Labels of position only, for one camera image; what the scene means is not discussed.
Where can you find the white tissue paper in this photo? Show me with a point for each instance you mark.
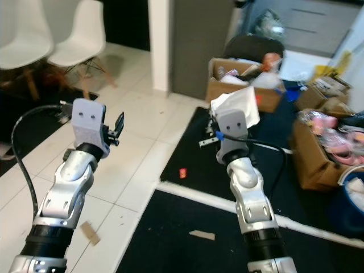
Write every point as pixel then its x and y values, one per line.
pixel 236 99

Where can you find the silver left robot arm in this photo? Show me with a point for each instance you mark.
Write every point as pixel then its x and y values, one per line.
pixel 68 187

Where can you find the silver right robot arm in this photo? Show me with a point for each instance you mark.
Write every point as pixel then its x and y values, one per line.
pixel 253 199

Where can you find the white bin liner bag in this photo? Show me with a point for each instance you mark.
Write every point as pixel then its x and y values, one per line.
pixel 355 190

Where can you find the blue rubbish bin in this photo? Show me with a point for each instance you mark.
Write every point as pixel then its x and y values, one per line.
pixel 350 219

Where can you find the black floor mat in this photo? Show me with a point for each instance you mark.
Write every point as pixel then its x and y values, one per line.
pixel 176 256
pixel 187 153

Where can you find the open cardboard box with clutter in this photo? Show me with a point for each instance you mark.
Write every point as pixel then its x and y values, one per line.
pixel 224 91

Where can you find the small red wrapper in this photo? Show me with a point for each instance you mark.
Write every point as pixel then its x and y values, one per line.
pixel 182 173

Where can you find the dark grey door panel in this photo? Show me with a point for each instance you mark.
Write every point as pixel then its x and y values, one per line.
pixel 199 45

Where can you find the black office chair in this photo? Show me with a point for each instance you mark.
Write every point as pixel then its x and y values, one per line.
pixel 247 46

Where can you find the white plastic chair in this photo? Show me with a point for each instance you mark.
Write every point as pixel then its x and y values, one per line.
pixel 23 40
pixel 82 40

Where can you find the brown cardboard scrap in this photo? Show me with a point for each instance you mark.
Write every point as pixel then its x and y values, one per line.
pixel 90 233
pixel 202 235

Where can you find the large cardboard box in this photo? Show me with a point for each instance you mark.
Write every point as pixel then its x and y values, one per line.
pixel 313 159

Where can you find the dark rug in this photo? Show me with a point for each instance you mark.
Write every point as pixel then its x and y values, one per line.
pixel 5 131

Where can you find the small cardboard box with papers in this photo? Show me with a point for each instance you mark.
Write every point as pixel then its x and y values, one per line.
pixel 315 94

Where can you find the pink toy in plastic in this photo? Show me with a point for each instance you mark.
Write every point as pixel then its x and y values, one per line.
pixel 327 128

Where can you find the shiny clear plastic bag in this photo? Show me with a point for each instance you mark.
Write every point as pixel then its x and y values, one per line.
pixel 270 25

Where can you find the yellow plastic item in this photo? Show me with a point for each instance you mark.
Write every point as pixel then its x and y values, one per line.
pixel 330 68

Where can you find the grey drawer cabinet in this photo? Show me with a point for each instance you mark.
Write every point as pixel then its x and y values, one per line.
pixel 318 23

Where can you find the silver metal frame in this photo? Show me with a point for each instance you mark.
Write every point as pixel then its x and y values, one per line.
pixel 206 141

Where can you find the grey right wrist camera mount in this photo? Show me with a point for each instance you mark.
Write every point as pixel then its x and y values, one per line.
pixel 233 133

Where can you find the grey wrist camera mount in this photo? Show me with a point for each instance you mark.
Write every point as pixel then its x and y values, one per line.
pixel 88 128
pixel 233 133

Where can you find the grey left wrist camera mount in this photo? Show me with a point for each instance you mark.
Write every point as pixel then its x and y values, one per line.
pixel 88 128

